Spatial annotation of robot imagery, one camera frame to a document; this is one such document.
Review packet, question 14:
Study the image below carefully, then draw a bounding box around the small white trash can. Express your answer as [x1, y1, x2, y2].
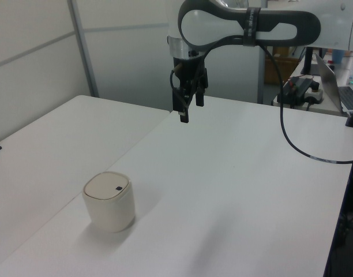
[82, 171, 136, 234]

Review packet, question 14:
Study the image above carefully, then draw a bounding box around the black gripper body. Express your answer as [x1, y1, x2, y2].
[172, 55, 209, 89]

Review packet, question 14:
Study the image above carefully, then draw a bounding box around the black power strip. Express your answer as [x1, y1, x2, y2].
[280, 76, 325, 108]

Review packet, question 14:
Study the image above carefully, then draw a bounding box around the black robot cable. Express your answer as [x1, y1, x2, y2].
[193, 34, 353, 166]

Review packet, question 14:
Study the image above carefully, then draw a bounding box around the brown cardboard box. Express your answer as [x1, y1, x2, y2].
[264, 47, 300, 86]

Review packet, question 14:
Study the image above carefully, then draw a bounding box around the grey open laptop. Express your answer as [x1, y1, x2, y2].
[314, 53, 353, 114]

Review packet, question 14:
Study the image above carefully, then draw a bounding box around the blue cup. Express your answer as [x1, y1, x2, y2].
[331, 48, 346, 65]

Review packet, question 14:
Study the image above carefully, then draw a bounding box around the black cable strap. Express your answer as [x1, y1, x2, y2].
[242, 7, 261, 47]

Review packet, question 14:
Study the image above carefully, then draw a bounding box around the black monitor stand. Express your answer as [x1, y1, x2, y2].
[301, 46, 322, 76]

